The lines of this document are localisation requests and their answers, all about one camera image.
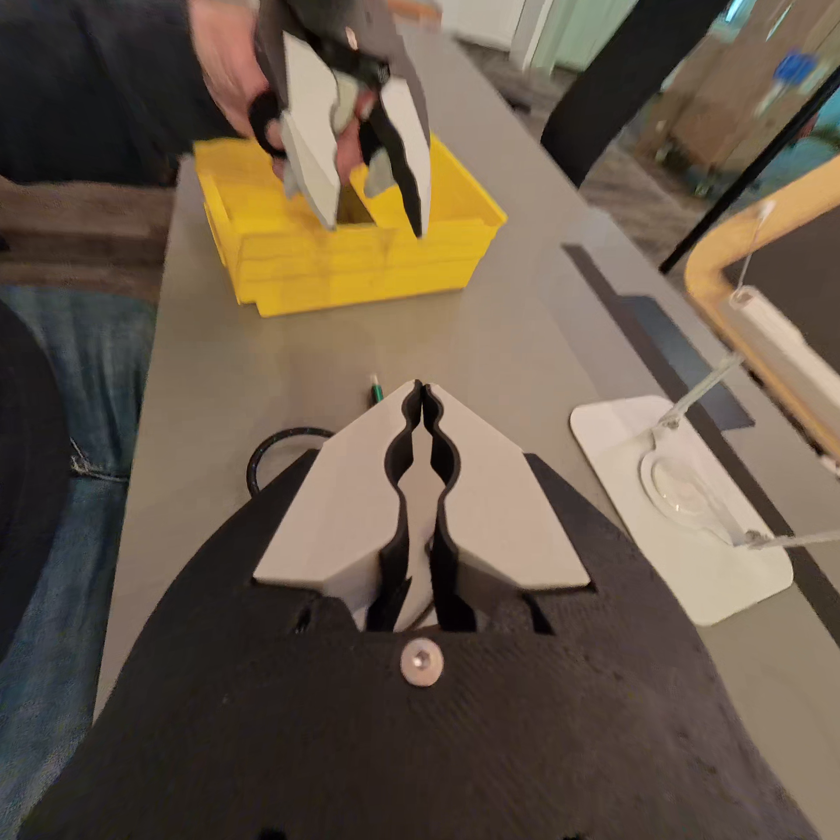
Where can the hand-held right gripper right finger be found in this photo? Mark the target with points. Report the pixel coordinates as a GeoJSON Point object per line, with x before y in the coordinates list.
{"type": "Point", "coordinates": [512, 518]}

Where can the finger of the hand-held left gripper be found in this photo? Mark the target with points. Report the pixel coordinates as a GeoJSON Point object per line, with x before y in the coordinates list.
{"type": "Point", "coordinates": [410, 131]}
{"type": "Point", "coordinates": [308, 131]}

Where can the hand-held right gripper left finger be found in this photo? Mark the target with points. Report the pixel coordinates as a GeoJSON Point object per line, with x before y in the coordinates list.
{"type": "Point", "coordinates": [328, 518]}

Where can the yellow plastic bin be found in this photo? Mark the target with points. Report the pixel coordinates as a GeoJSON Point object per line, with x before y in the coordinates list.
{"type": "Point", "coordinates": [328, 262]}

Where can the person's left forearm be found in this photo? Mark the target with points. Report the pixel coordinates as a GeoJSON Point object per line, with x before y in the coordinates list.
{"type": "Point", "coordinates": [98, 79]}

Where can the person's left hand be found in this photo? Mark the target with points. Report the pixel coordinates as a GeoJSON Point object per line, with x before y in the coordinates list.
{"type": "Point", "coordinates": [226, 59]}

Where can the white tablet stand base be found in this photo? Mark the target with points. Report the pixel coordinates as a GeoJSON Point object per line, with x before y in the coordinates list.
{"type": "Point", "coordinates": [689, 544]}

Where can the black office chair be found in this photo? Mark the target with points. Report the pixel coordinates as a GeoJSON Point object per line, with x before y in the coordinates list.
{"type": "Point", "coordinates": [623, 79]}

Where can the person's jeans leg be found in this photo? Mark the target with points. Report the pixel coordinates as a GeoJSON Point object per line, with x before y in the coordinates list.
{"type": "Point", "coordinates": [79, 394]}

